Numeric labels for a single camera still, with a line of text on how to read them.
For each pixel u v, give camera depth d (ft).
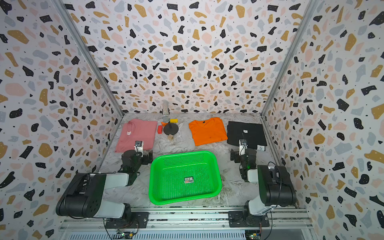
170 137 3.48
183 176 2.93
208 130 3.64
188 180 2.87
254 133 3.64
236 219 2.40
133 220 2.35
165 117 2.88
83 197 1.46
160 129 3.75
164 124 3.71
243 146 2.69
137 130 3.54
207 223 2.40
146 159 2.73
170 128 3.67
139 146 2.64
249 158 2.39
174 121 3.81
